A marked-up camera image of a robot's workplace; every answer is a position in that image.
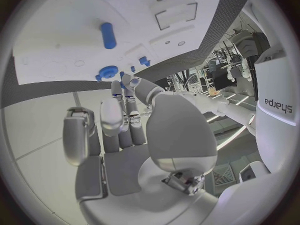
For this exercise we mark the blue block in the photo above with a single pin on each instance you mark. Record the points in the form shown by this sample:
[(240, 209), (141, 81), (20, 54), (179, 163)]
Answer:
[(144, 60)]

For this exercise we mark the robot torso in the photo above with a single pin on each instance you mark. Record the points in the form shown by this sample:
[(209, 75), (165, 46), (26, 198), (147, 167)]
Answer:
[(274, 90)]

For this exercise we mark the white task board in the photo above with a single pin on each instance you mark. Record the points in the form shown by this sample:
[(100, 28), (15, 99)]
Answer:
[(70, 22)]

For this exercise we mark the blue gear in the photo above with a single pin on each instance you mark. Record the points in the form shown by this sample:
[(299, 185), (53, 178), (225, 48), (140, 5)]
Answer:
[(108, 71)]

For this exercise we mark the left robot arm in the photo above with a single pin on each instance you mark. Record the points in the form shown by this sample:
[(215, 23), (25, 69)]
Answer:
[(234, 110)]

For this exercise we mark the small blue peg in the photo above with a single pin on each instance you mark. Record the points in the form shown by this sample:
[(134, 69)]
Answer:
[(98, 77)]

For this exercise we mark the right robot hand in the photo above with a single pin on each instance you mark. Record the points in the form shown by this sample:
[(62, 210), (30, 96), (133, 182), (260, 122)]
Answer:
[(126, 172)]

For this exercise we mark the blue long cylinder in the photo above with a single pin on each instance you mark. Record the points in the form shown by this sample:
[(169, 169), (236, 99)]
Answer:
[(108, 35)]

